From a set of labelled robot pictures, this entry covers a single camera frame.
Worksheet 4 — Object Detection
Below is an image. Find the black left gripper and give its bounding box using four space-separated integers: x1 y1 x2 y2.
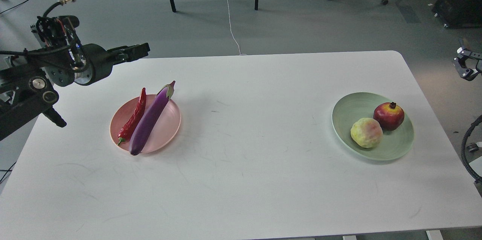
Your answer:
70 43 151 86

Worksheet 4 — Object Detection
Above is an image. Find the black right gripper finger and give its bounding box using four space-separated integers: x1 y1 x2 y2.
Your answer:
453 38 482 82

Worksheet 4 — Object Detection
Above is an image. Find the purple eggplant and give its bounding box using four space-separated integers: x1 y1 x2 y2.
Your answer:
129 81 176 156

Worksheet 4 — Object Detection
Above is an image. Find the red chili pepper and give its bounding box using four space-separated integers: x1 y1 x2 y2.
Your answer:
117 88 147 146

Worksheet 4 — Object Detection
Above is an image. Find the red pomegranate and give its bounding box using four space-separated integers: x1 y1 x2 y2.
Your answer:
372 102 405 131

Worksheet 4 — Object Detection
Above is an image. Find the yellow green peach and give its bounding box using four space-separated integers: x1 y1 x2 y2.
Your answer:
351 118 383 149

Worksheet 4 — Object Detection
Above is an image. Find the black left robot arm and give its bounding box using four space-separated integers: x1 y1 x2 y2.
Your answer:
0 0 150 139

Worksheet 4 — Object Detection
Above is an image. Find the black equipment case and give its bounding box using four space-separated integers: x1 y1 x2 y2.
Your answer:
432 0 482 29

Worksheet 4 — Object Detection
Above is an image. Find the green plate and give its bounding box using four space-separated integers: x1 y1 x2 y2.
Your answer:
331 91 415 161

